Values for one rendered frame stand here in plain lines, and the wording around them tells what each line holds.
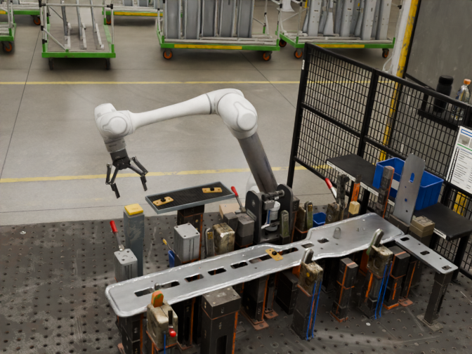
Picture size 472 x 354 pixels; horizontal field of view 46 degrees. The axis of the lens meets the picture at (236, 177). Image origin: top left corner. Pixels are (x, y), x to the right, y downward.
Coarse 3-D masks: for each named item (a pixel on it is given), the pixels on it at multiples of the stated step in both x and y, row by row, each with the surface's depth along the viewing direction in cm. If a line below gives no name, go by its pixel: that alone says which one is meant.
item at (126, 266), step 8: (120, 256) 213; (128, 256) 214; (120, 264) 210; (128, 264) 211; (136, 264) 213; (120, 272) 212; (128, 272) 213; (136, 272) 215; (120, 280) 214; (120, 320) 225; (120, 328) 227; (120, 336) 225
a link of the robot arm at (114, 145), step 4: (104, 140) 248; (108, 140) 246; (112, 140) 245; (116, 140) 246; (120, 140) 247; (124, 140) 250; (108, 144) 246; (112, 144) 246; (116, 144) 246; (120, 144) 247; (124, 144) 249; (108, 148) 247; (112, 148) 246; (116, 148) 246; (120, 148) 247
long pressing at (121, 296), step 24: (360, 216) 266; (312, 240) 245; (336, 240) 246; (360, 240) 248; (384, 240) 250; (192, 264) 222; (216, 264) 223; (264, 264) 226; (288, 264) 227; (120, 288) 206; (144, 288) 207; (168, 288) 208; (192, 288) 209; (216, 288) 210; (120, 312) 194; (144, 312) 196
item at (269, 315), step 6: (264, 258) 236; (270, 276) 235; (276, 276) 237; (270, 282) 237; (270, 288) 238; (270, 294) 240; (270, 300) 242; (270, 306) 243; (264, 312) 244; (270, 312) 244; (270, 318) 241
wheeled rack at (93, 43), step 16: (112, 0) 753; (48, 16) 911; (112, 16) 761; (48, 32) 860; (64, 32) 862; (96, 32) 878; (112, 32) 770; (48, 48) 773; (64, 48) 762; (80, 48) 782; (96, 48) 789; (112, 48) 779; (48, 64) 775
